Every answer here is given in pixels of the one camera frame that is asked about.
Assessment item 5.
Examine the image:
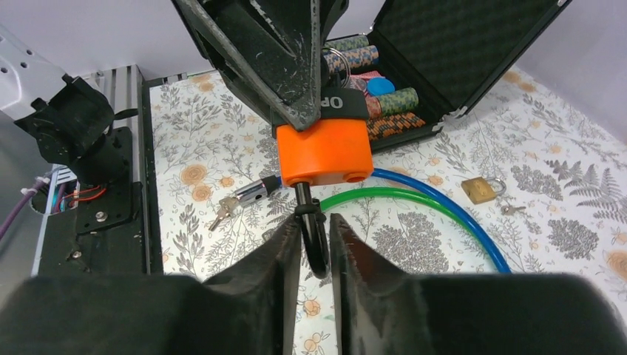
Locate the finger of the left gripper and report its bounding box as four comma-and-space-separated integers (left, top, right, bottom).
174, 0, 321, 131
319, 0, 348, 88

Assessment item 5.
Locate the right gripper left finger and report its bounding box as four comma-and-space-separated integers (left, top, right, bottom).
1, 217, 301, 354

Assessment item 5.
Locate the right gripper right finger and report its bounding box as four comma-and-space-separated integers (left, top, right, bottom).
330, 214, 626, 354

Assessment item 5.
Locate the blue cable lock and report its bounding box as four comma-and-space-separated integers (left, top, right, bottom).
234, 168, 513, 274

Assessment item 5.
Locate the orange black padlock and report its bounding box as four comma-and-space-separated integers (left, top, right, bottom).
275, 87, 373, 279

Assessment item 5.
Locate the green cable lock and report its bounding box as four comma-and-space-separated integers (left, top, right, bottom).
318, 186, 471, 236

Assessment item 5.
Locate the small brass padlock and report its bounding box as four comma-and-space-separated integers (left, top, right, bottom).
461, 177, 507, 205

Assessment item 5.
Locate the black poker chip case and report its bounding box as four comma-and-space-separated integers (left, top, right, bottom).
328, 0, 567, 152

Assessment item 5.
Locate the floral table mat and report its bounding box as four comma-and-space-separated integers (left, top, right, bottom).
149, 64, 627, 355

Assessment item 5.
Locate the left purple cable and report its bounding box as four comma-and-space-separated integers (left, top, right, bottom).
0, 178, 50, 241

